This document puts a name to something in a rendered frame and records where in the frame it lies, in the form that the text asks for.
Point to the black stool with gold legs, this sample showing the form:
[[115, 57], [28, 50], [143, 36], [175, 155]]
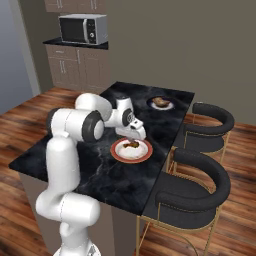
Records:
[[190, 200], [206, 133]]

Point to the black rimmed white plate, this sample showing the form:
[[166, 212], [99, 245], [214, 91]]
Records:
[[169, 106]]

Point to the brown base cupboards black top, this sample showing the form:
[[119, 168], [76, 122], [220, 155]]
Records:
[[78, 68]]

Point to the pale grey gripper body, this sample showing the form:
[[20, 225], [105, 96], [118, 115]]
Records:
[[136, 133]]

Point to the red rimmed white plate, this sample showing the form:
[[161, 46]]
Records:
[[133, 155]]

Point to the brown wall cupboards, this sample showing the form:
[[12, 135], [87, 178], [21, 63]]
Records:
[[75, 5]]

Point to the brown chicken drumstick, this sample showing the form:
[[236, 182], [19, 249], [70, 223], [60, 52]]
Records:
[[160, 101], [132, 144]]

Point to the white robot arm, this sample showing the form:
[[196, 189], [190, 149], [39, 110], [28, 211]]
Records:
[[63, 160]]

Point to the silver and black microwave oven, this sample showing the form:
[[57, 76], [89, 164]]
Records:
[[78, 28]]

